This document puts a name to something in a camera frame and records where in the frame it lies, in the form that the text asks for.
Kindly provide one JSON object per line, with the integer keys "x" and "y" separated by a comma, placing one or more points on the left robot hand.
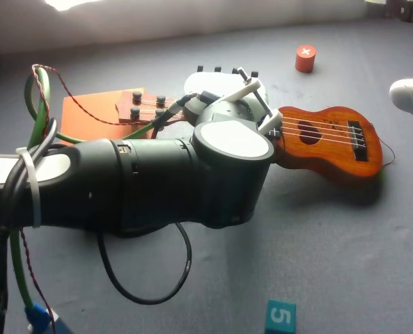
{"x": 209, "y": 81}

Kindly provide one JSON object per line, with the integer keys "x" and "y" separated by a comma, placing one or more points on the orange wooden ukulele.
{"x": 331, "y": 153}

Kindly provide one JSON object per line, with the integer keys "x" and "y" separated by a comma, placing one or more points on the orange cylinder with white cross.
{"x": 305, "y": 61}

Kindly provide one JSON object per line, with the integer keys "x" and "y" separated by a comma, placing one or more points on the orange foam cube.
{"x": 87, "y": 111}

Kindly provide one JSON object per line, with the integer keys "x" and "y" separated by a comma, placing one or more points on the grey table cloth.
{"x": 314, "y": 243}

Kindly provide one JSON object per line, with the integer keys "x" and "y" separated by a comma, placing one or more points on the white zip tie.
{"x": 35, "y": 195}

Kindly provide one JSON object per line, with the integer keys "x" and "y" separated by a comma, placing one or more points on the teal number block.
{"x": 280, "y": 318}

